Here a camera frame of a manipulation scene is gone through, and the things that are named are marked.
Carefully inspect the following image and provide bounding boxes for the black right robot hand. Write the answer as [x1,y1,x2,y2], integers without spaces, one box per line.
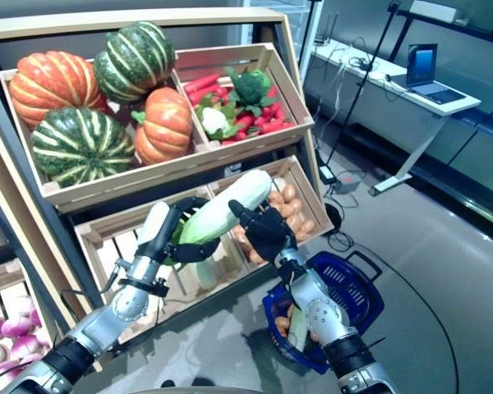
[228,199,299,263]

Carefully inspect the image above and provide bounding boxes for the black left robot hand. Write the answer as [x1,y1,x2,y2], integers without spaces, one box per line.
[135,196,223,268]

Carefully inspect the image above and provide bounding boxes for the blue plastic shopping basket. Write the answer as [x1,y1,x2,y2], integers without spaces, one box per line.
[261,250,385,375]

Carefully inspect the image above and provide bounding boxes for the light wooden slatted crate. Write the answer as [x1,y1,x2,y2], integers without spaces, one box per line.
[207,155,334,274]
[73,184,272,346]
[0,57,210,202]
[174,43,316,155]
[0,258,104,394]

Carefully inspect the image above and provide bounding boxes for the black round stand base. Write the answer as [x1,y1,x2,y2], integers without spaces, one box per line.
[324,201,346,227]

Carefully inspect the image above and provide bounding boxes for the dark purple eggplant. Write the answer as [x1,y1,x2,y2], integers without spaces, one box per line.
[273,299,295,317]

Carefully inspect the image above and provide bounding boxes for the black power adapter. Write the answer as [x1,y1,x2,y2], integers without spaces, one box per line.
[318,163,338,185]

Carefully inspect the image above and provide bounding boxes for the orange carrot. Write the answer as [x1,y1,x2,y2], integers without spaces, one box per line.
[274,314,291,337]

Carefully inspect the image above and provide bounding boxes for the orange pumpkin green stem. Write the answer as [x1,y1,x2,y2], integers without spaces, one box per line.
[130,86,194,166]

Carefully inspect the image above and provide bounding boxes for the green striped pumpkin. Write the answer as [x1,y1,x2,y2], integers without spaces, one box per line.
[29,107,136,189]
[93,21,177,104]

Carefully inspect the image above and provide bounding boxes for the white cauliflower green leaves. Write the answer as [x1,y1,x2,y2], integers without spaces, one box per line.
[195,93,242,141]

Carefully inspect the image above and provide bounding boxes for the green broccoli head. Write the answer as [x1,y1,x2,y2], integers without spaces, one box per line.
[224,66,279,118]

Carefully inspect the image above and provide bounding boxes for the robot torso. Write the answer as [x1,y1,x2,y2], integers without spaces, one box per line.
[159,384,272,394]

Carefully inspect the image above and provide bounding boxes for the white desk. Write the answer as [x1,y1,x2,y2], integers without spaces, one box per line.
[311,39,482,197]

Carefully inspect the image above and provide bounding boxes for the black stand pole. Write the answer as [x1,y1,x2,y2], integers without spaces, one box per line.
[324,0,399,165]

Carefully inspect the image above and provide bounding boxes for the orange ribbed pumpkin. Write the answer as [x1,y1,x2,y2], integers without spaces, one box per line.
[8,50,108,128]

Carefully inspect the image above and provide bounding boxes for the open grey laptop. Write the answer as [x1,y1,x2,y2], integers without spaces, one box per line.
[405,43,468,105]

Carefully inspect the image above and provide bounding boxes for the wooden display shelf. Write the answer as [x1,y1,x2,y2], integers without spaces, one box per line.
[0,7,336,370]

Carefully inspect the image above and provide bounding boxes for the white flat box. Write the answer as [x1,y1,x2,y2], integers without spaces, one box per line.
[409,0,459,24]

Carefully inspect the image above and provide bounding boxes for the white cable bundle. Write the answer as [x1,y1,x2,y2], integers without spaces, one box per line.
[331,48,349,108]

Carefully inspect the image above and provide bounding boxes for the long black floor cable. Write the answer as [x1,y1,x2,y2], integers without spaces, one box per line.
[328,229,461,394]

